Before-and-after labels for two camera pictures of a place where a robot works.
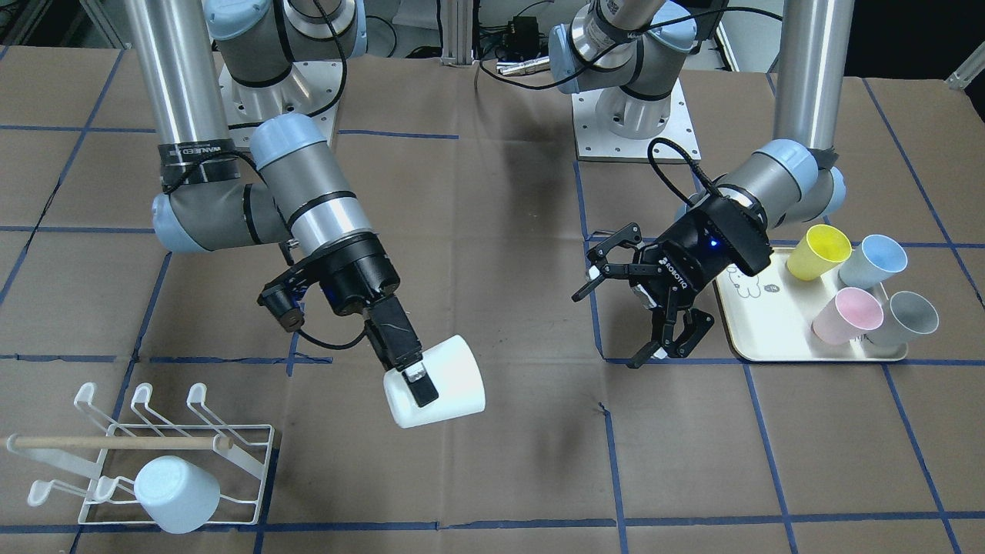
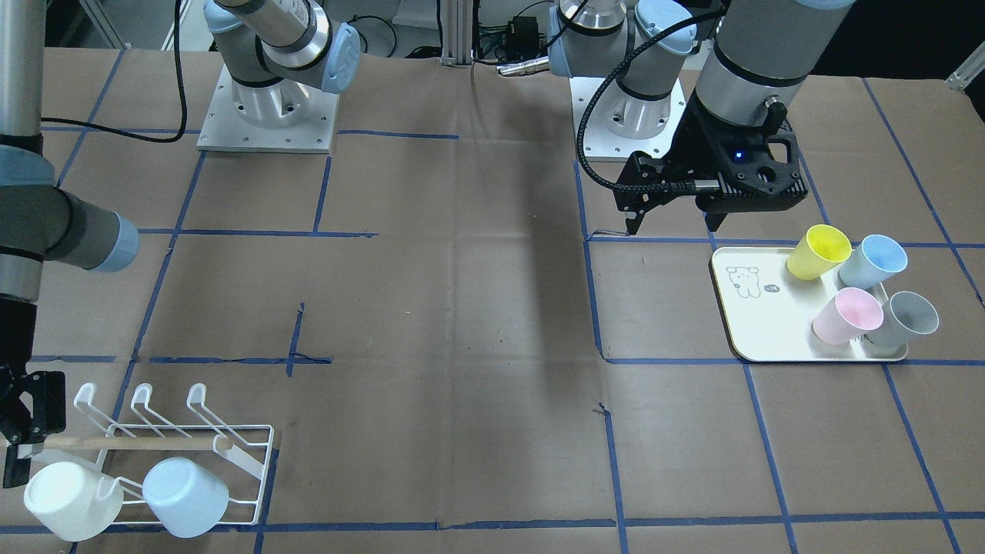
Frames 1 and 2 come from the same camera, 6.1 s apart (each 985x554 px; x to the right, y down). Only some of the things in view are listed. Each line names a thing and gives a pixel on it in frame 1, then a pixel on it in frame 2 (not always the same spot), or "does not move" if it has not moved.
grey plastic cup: [906, 316] does not move
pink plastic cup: [851, 314] does not move
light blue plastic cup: [181, 496] does not move
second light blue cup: [871, 261] does not move
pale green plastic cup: [456, 374] → [74, 502]
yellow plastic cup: [820, 248] does not move
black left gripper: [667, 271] → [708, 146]
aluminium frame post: [458, 32] does not move
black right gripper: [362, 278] → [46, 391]
